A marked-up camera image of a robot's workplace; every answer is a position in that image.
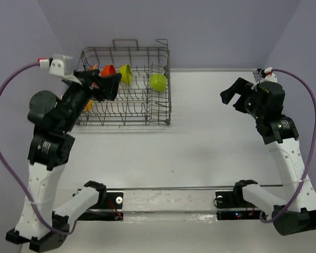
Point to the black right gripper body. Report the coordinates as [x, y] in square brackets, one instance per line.
[255, 110]

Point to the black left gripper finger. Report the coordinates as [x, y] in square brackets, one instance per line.
[106, 87]
[85, 78]

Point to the red orange bowl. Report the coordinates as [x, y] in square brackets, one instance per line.
[108, 70]

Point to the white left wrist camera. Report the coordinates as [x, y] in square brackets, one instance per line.
[59, 66]

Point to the grey wire dish rack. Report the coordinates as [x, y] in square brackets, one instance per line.
[136, 104]

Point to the lime green bowl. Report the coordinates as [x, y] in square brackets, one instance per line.
[125, 71]

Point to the white bowl orange outside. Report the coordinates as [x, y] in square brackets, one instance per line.
[94, 67]

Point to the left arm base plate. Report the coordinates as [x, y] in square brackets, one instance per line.
[110, 210]

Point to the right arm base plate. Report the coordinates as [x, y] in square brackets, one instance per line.
[229, 208]

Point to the yellow bowl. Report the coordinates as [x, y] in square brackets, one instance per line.
[89, 106]

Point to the white bowl green outside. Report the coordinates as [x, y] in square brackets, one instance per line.
[158, 82]

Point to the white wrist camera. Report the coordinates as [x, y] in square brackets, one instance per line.
[59, 66]
[267, 75]

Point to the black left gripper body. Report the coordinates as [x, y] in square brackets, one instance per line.
[80, 95]

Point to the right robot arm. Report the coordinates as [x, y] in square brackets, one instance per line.
[297, 212]

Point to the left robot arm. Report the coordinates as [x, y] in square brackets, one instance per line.
[42, 225]

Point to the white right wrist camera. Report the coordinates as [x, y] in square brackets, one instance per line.
[267, 75]

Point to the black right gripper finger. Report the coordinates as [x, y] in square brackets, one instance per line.
[243, 104]
[240, 87]

